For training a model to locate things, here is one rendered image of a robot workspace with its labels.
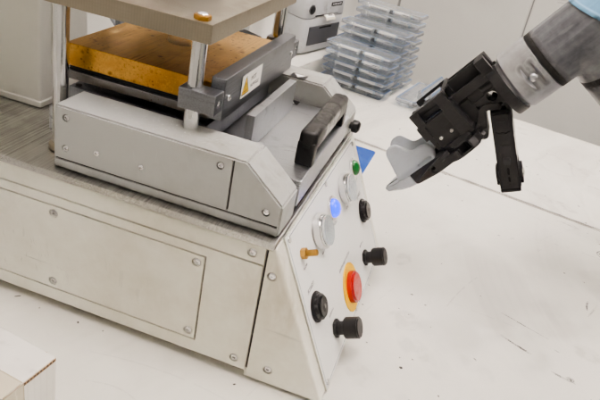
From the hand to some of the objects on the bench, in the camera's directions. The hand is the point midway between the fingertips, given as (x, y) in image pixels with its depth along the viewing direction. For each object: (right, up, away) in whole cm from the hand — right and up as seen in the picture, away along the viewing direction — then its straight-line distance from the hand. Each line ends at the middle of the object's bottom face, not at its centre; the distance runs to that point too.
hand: (397, 187), depth 87 cm
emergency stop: (-6, -14, -5) cm, 16 cm away
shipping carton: (-47, -21, -30) cm, 59 cm away
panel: (-5, -16, -5) cm, 18 cm away
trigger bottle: (-23, +32, +76) cm, 86 cm away
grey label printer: (-17, +39, +92) cm, 102 cm away
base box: (-31, -8, +2) cm, 32 cm away
